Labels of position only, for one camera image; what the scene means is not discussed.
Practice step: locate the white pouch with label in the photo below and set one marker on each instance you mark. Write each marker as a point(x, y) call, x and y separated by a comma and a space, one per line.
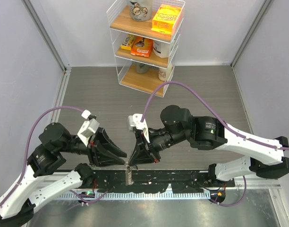
point(162, 49)

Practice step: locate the slotted cable duct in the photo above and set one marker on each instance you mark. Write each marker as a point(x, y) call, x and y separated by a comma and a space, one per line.
point(167, 195)

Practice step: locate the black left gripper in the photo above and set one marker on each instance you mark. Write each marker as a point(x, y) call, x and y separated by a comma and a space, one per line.
point(100, 139)

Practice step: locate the white wire shelf rack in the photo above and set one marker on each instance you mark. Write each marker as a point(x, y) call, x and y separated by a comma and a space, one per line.
point(145, 37)

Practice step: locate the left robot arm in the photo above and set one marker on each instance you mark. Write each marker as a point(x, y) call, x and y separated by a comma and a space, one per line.
point(27, 199)

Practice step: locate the yellow orange snack box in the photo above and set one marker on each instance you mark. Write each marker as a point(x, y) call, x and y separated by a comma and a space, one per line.
point(165, 19)

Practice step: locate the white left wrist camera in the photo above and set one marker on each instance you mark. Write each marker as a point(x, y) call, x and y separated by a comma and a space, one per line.
point(88, 128)

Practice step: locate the yellow candy bag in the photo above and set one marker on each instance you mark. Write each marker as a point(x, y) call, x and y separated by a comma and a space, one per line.
point(128, 42)

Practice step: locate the white cup red print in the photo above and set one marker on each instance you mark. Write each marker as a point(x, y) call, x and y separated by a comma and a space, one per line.
point(164, 74)

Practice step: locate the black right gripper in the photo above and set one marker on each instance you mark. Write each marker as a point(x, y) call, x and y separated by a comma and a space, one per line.
point(139, 155)

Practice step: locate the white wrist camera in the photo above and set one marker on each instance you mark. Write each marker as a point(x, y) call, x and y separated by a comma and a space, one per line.
point(88, 128)
point(135, 121)

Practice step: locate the orange snack bag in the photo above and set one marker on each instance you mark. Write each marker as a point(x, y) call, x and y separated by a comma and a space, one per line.
point(142, 47)

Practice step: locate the grey cartoon mug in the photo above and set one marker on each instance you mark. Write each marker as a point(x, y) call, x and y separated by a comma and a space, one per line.
point(140, 10)

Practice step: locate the green grey cup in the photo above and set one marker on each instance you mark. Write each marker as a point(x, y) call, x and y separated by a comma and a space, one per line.
point(141, 68)

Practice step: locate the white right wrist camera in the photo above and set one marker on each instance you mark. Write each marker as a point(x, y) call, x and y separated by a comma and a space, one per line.
point(135, 121)

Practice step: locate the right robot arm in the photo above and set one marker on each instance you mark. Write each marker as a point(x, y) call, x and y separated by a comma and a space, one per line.
point(260, 156)

